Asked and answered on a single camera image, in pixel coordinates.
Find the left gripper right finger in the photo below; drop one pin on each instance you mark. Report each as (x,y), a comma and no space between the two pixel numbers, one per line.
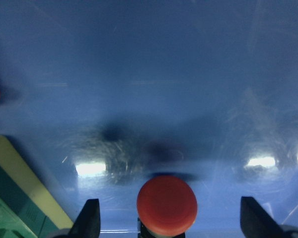
(255,222)

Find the green yellow box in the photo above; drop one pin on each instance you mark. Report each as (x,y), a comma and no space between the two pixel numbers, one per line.
(27,208)

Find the blue plastic bin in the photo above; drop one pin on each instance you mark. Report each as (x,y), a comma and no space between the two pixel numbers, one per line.
(99,96)

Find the red emergency stop button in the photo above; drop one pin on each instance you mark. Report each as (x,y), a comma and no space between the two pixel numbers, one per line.
(167,206)

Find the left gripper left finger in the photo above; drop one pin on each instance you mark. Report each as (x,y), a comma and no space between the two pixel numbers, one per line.
(87,224)

